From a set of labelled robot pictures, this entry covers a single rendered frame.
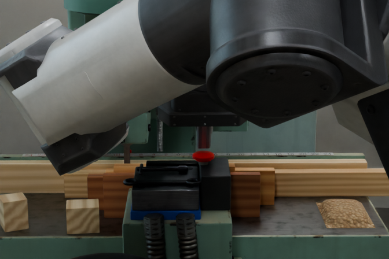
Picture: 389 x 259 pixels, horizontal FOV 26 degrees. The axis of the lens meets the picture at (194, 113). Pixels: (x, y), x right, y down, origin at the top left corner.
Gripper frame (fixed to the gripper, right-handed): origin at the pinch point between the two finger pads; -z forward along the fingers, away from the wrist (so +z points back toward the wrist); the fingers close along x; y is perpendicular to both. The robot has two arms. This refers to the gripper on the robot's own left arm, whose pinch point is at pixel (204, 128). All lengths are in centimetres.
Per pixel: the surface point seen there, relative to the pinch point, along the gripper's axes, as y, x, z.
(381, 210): 153, 84, -210
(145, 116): 9.8, -8.4, -7.5
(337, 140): 173, 65, -186
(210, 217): -10.9, 0.7, -5.3
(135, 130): 8.7, -9.9, -9.4
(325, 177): 7.7, 19.5, -19.1
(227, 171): -5.3, 3.0, -2.8
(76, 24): 34.8, -20.9, -10.1
